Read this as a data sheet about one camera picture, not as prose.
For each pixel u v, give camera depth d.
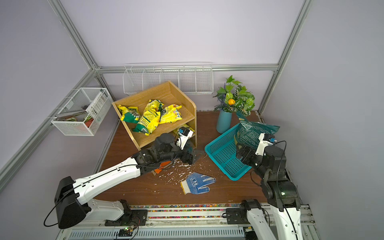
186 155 0.61
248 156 0.55
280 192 0.40
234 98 0.81
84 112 0.74
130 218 0.67
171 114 0.69
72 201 0.39
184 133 0.61
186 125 0.86
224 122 0.99
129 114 0.65
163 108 0.74
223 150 0.99
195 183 0.84
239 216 0.74
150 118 0.67
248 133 0.84
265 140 0.54
